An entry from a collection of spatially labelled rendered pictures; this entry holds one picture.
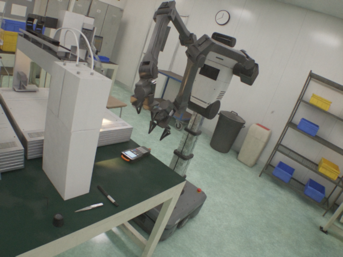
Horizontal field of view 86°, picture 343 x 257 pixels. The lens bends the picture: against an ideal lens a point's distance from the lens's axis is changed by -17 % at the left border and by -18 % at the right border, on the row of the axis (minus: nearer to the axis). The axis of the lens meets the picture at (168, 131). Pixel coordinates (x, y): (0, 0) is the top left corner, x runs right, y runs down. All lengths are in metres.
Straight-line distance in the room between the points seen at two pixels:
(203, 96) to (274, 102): 2.57
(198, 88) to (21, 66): 1.23
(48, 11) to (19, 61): 3.46
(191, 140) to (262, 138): 2.16
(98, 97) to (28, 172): 0.48
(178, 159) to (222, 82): 0.68
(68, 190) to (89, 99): 0.36
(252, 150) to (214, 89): 2.38
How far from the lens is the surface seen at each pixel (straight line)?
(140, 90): 0.98
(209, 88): 1.50
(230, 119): 3.61
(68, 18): 1.11
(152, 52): 1.07
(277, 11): 4.26
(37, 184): 0.96
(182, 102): 1.28
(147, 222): 1.78
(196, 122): 1.61
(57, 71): 0.81
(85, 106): 0.71
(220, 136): 3.74
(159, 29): 1.16
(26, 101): 1.47
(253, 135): 3.68
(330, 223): 3.32
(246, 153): 3.79
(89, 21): 1.16
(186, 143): 1.66
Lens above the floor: 1.38
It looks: 21 degrees down
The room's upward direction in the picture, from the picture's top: 19 degrees clockwise
